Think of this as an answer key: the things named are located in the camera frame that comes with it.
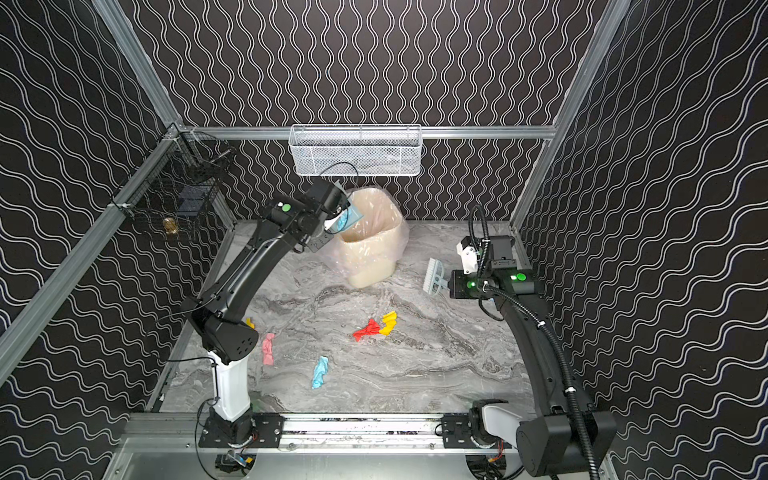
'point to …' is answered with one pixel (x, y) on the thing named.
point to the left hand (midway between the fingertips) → (317, 227)
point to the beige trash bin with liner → (370, 248)
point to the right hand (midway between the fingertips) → (454, 283)
